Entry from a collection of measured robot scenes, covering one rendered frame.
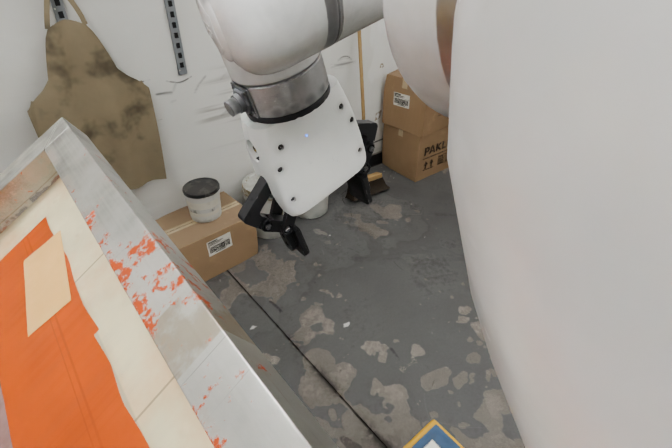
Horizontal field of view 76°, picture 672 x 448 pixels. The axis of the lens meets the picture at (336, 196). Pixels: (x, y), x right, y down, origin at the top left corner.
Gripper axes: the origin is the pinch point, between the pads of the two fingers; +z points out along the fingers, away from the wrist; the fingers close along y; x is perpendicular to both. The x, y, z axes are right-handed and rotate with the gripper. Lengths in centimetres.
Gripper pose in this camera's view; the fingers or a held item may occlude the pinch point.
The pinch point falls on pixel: (329, 216)
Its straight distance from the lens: 46.8
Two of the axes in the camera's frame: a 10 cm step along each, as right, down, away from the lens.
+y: 7.4, -5.7, 3.6
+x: -6.4, -4.1, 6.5
